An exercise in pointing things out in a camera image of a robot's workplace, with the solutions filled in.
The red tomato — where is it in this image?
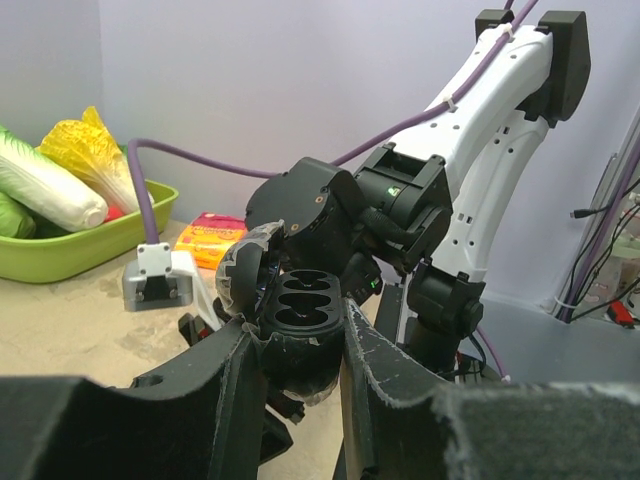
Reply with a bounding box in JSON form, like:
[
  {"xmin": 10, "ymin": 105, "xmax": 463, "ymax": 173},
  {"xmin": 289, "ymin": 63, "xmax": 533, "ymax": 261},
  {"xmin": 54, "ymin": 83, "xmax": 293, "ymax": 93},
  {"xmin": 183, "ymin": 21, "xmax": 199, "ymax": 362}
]
[{"xmin": 104, "ymin": 206, "xmax": 124, "ymax": 223}]

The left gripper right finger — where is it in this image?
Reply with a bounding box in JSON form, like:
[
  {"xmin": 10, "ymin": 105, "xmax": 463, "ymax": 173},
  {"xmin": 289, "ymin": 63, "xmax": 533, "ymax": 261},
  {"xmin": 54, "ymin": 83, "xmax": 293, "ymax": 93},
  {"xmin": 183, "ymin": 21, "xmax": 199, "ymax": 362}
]
[{"xmin": 340, "ymin": 302, "xmax": 639, "ymax": 479}]

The yellow leaf cabbage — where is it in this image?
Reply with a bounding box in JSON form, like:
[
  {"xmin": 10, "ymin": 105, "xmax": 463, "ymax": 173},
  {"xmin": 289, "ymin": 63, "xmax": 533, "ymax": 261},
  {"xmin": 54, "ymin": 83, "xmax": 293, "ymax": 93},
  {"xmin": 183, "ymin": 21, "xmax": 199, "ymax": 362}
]
[{"xmin": 36, "ymin": 106, "xmax": 139, "ymax": 214}]

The green plastic basket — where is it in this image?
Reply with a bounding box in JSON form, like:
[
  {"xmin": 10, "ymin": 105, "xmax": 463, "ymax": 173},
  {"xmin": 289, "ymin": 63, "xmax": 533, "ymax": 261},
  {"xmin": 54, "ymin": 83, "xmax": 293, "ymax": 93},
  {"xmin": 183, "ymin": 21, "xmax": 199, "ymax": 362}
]
[{"xmin": 0, "ymin": 179, "xmax": 180, "ymax": 285}]

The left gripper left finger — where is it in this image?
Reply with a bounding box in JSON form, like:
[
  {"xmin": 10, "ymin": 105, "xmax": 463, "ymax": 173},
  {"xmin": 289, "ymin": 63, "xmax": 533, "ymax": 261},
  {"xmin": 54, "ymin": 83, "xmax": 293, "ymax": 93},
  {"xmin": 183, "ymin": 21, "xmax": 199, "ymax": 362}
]
[{"xmin": 1, "ymin": 321, "xmax": 266, "ymax": 479}]

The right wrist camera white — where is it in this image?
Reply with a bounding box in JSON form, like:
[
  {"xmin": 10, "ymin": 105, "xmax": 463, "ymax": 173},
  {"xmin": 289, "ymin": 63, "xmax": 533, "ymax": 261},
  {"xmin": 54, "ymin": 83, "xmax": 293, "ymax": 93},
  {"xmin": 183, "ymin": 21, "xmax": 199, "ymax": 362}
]
[{"xmin": 122, "ymin": 242, "xmax": 222, "ymax": 331}]

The long napa cabbage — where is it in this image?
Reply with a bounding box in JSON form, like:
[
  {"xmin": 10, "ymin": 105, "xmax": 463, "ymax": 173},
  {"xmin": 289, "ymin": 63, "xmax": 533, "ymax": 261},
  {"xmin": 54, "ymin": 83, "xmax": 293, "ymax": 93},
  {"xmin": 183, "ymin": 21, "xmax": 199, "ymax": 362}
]
[{"xmin": 1, "ymin": 128, "xmax": 108, "ymax": 232}]

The orange pink snack box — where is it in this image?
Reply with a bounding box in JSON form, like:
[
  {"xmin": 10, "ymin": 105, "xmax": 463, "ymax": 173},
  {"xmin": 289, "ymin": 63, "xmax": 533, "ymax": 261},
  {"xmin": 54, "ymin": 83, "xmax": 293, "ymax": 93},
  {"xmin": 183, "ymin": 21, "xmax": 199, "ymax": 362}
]
[{"xmin": 174, "ymin": 212, "xmax": 247, "ymax": 270}]

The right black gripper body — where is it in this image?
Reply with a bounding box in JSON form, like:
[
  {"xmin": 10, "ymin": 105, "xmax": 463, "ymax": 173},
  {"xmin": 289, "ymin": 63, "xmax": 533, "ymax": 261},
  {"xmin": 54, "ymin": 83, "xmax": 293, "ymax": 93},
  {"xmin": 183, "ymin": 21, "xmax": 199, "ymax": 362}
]
[{"xmin": 339, "ymin": 252, "xmax": 384, "ymax": 305}]

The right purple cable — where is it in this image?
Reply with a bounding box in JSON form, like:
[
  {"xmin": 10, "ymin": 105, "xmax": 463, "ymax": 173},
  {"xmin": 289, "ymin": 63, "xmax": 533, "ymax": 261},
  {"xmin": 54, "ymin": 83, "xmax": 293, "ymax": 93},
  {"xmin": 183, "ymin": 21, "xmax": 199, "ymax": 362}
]
[{"xmin": 127, "ymin": 0, "xmax": 541, "ymax": 246}]

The black earbud charging case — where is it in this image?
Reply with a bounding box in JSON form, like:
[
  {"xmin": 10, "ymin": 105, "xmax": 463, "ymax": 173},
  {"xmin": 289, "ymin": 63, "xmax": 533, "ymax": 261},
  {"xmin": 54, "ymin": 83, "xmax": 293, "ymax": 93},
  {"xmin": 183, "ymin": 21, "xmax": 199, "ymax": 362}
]
[{"xmin": 215, "ymin": 220, "xmax": 345, "ymax": 406}]

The round green cabbage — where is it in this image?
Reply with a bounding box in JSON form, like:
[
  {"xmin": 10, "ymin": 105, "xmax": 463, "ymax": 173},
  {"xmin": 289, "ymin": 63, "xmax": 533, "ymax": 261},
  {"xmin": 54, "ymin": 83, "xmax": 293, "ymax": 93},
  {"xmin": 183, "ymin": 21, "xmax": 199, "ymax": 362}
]
[{"xmin": 0, "ymin": 193, "xmax": 36, "ymax": 239}]

